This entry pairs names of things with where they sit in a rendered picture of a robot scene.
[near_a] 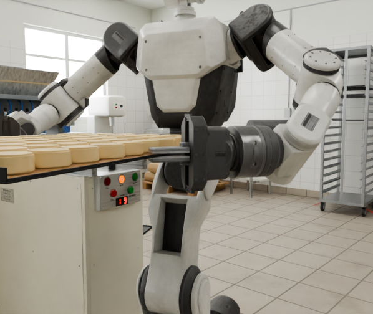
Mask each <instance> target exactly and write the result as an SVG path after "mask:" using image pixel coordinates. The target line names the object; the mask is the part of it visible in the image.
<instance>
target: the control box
mask: <svg viewBox="0 0 373 314"><path fill-rule="evenodd" d="M134 173H137V176H138V178H137V180H136V181H134V180H133V178H132V177H133V174H134ZM121 175H123V176H124V178H125V180H124V182H123V183H120V181H119V177H120V176H121ZM106 178H110V184H109V185H108V186H106V185H105V179H106ZM130 186H132V187H133V188H134V191H133V193H132V194H130V193H128V188H129V187H130ZM112 190H116V191H117V195H116V196H115V197H112V196H111V195H110V193H111V191H112ZM94 197H95V210H96V211H103V210H106V209H110V208H113V207H118V206H123V205H126V204H131V203H134V202H139V201H141V192H140V169H131V170H127V171H119V172H114V173H106V174H98V175H97V176H94ZM125 197H126V198H127V200H126V201H127V202H126V201H125V202H126V204H124V198H125ZM118 199H120V203H119V204H120V205H119V204H118Z"/></svg>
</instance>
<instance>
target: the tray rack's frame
mask: <svg viewBox="0 0 373 314"><path fill-rule="evenodd" d="M330 50H331V51H333V52H334V53H336V54H337V55H338V56H340V57H342V59H345V67H344V101H343V119H342V153H341V187H340V191H339V192H334V193H332V194H330V195H328V196H325V197H323V192H322V190H323V185H322V182H323V180H324V177H323V176H322V175H323V174H324V169H323V166H324V162H323V158H324V142H325V137H324V138H323V139H322V141H321V170H320V191H319V202H321V203H322V202H324V208H325V207H326V202H328V203H334V204H343V205H349V206H359V207H362V208H363V207H366V208H367V205H368V204H370V203H371V202H372V205H373V195H370V194H366V195H365V191H366V162H367V133H368V117H369V88H370V73H371V57H373V56H372V55H371V51H373V46H371V45H363V46H357V47H345V48H339V49H330ZM365 51H367V53H366V52H365ZM362 57H367V74H366V104H365V119H364V149H363V165H362V194H359V193H347V192H343V180H344V147H345V129H346V95H347V62H348V59H355V58H362ZM360 195H361V197H359V196H360ZM366 213H367V209H366ZM366 213H365V214H366Z"/></svg>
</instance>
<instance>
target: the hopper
mask: <svg viewBox="0 0 373 314"><path fill-rule="evenodd" d="M59 73H60V72H51V71H45V70H34V69H24V68H18V67H8V66H2V65H0V94H6V95H30V96H38V95H39V94H40V93H41V92H42V91H43V89H45V88H46V87H47V86H48V85H49V84H51V83H52V82H55V81H56V78H57V76H58V75H59Z"/></svg>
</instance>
